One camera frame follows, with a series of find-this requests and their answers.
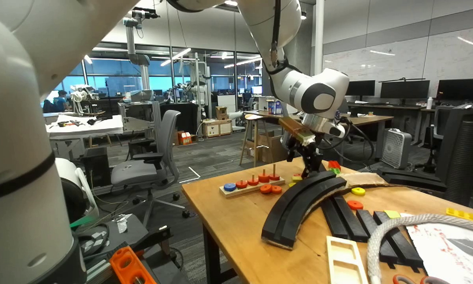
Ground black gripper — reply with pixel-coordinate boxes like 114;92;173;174
291;134;327;178

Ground brown cardboard box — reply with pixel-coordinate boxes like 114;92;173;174
256;131;289;164

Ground curved black toy track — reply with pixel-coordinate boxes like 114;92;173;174
259;169;349;251

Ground straight black toy track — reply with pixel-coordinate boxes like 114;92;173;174
356;210;425;272
321;196;365;242

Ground orange red toy pieces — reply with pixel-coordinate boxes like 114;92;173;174
217;175;286;199

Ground wooden office desk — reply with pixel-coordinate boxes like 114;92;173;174
345;112;395;159

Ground wooden stool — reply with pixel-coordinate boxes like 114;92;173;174
237;117;263;167

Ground black computer monitor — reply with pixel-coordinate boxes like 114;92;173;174
345;79;376;100
379;79;431;101
436;77;473;104

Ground wooden slotted tray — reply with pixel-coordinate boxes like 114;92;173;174
324;235;370;284

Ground small wooden cabinet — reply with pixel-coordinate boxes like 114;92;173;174
200;117;233;139

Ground white building pillar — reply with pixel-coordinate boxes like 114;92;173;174
308;0;326;76

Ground grey office chair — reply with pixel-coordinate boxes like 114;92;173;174
108;109;192;219

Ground black tall panel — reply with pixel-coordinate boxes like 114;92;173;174
434;107;473;205

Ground white printed paper sheet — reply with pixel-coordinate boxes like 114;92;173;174
403;219;473;284

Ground yellow studded strip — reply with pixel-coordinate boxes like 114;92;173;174
444;207;473;227

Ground orange plastic tool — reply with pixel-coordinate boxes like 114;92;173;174
108;245;157;284

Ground white work table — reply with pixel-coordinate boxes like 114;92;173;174
43;114;125;159

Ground white braided rope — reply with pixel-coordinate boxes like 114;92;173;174
365;212;473;284

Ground orange-handled scissors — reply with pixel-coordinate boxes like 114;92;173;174
392;273;442;284

